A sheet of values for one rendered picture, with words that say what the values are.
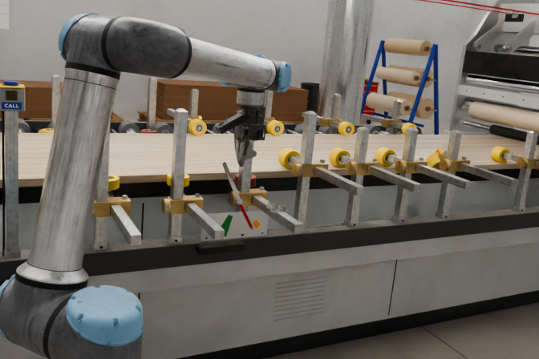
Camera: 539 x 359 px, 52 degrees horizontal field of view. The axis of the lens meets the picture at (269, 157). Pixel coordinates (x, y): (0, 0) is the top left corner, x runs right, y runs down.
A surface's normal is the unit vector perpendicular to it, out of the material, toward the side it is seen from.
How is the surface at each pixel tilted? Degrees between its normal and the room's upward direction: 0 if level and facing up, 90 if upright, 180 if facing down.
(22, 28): 90
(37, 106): 90
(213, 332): 90
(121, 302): 5
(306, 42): 90
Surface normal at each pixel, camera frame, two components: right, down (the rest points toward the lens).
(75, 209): 0.65, 0.13
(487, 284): 0.45, 0.23
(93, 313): 0.17, -0.95
